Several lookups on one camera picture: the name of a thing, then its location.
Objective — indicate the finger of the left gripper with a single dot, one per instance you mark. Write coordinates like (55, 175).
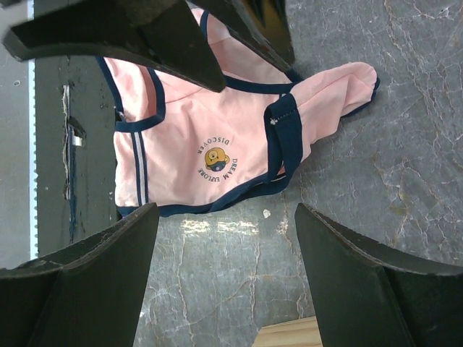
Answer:
(261, 25)
(162, 35)

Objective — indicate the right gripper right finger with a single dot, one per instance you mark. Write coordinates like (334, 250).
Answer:
(368, 294)

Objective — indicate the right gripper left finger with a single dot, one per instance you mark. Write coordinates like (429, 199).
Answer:
(87, 294)

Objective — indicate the pink underwear navy trim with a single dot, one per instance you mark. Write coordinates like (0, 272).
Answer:
(190, 150)

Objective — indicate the wooden compartment tray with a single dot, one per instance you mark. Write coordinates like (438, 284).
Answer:
(295, 333)

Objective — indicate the white slotted cable duct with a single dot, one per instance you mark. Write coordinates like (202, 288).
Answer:
(33, 187)

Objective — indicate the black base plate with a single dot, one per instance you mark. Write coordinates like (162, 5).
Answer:
(75, 160)

